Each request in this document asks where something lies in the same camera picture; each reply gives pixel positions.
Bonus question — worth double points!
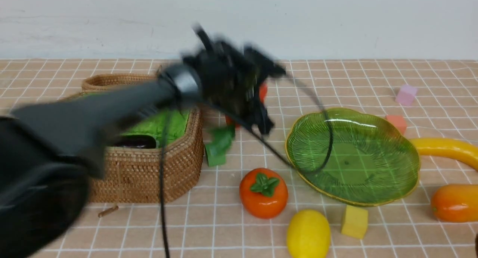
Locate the woven basket lid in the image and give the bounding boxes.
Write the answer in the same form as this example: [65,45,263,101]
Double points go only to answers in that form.
[81,66,162,92]

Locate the green foam cube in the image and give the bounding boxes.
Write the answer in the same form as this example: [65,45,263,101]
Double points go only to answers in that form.
[205,144,226,167]

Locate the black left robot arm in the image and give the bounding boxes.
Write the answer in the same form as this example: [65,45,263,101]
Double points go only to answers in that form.
[1,41,286,258]

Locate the wooden basket toggle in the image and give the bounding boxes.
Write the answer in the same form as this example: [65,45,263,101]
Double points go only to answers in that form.
[98,204,118,218]

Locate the woven rattan basket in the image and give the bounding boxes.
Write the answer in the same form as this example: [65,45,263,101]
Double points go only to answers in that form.
[60,87,204,204]

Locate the purple eggplant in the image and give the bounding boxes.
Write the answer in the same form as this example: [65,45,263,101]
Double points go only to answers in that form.
[110,134,157,149]

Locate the orange mango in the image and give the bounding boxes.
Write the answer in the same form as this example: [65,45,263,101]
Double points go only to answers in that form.
[430,184,478,223]

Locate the orange persimmon with leaf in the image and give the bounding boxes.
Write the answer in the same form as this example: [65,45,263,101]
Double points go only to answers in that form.
[239,168,289,219]

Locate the beige checked tablecloth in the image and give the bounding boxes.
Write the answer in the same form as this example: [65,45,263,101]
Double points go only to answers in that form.
[0,59,478,258]

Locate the green glass plate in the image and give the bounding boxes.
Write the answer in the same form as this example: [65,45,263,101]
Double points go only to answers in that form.
[285,107,420,207]

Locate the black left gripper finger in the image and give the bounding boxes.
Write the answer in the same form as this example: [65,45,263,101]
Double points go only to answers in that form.
[251,101,275,136]

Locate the yellow lemon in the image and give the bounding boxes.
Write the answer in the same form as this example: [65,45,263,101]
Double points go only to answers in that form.
[286,209,331,258]

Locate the yellow banana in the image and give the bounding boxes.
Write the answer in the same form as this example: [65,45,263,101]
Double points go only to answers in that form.
[409,137,478,171]

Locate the pink foam cube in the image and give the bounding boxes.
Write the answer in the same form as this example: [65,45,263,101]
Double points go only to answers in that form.
[395,84,418,106]

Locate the yellow foam cube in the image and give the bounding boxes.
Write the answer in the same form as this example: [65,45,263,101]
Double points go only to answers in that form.
[340,205,369,240]

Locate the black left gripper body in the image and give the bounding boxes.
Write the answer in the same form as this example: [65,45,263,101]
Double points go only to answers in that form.
[181,40,261,116]

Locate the orange carrot with leaves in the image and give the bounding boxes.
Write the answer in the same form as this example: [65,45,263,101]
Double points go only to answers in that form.
[205,83,269,158]

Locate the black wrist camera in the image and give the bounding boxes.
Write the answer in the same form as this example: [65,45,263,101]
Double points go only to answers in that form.
[244,45,289,79]

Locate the orange foam cube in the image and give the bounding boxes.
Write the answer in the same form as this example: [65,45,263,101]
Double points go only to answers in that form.
[385,115,408,134]

